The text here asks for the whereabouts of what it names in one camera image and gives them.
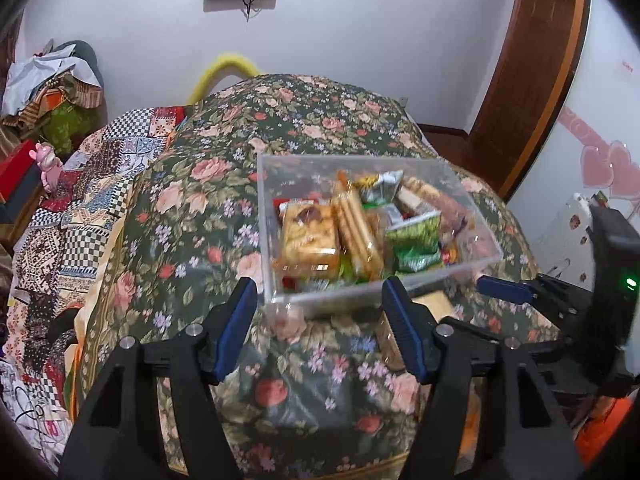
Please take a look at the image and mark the white door pink hearts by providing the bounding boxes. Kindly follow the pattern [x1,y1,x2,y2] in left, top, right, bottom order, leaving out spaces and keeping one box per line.
[505,0,640,273]

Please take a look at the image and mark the pink plush toy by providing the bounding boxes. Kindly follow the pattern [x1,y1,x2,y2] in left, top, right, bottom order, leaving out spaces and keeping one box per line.
[28,142,64,194]

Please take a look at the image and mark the yellow snack packet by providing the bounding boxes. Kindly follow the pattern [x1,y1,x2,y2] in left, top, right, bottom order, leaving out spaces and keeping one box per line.
[277,199,342,282]

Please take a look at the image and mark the beige biscuit packet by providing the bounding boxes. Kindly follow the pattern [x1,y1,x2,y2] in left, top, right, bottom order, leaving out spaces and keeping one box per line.
[379,290,457,372]

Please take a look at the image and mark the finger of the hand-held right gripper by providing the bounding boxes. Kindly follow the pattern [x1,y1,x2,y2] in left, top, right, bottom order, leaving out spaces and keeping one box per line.
[476,274,595,333]

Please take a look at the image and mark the pile of clothes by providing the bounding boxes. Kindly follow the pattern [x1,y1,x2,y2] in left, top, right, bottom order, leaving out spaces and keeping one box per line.
[0,39,107,133]

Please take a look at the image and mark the grey cushion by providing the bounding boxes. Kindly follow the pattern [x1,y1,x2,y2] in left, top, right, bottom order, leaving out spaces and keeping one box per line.
[49,39,104,87]

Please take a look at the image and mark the patchwork quilt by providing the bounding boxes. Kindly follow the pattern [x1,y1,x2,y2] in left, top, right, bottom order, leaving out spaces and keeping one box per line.
[0,105,187,413]

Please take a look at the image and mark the clear cracker packet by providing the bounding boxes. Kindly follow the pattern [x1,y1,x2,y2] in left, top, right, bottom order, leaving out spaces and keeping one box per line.
[331,189,387,282]

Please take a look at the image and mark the green silver snack packet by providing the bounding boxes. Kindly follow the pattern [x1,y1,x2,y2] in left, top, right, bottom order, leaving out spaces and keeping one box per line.
[359,169,404,207]

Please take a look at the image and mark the clear plastic box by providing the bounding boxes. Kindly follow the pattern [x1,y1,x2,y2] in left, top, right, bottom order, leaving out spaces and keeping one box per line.
[256,153,504,319]

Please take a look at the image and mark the red box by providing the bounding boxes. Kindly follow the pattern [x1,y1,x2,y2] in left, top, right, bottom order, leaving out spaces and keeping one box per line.
[0,139,39,202]

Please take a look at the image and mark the yellow hoop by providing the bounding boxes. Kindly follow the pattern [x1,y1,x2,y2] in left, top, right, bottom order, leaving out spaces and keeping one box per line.
[188,50,262,104]

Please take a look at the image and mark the white printed cloth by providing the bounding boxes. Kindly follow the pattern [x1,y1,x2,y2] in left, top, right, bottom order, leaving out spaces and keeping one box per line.
[0,359,72,467]

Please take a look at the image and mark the wooden door frame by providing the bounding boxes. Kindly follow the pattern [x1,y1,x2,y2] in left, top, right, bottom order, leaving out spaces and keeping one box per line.
[466,0,592,202]

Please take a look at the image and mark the orange white plastic bag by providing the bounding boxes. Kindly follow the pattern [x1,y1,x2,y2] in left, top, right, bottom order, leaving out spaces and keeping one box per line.
[574,394,632,467]

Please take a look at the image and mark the brown snack bag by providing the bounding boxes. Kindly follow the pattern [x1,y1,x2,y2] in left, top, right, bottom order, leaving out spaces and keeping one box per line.
[400,175,469,232]

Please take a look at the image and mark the floral blanket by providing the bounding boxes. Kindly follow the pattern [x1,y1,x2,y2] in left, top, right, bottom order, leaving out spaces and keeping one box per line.
[74,73,567,477]

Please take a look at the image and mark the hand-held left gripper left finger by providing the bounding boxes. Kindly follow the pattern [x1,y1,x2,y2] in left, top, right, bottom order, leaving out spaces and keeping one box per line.
[60,277,258,480]

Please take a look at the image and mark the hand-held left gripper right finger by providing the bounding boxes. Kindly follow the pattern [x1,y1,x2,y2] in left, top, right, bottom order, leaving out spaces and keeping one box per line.
[382,276,585,480]

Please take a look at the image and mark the green cloth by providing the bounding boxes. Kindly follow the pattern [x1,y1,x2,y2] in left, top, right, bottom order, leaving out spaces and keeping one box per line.
[39,102,99,157]

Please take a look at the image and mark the white appliance with stickers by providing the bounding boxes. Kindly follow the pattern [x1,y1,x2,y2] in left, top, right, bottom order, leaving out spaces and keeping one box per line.
[536,192,602,282]

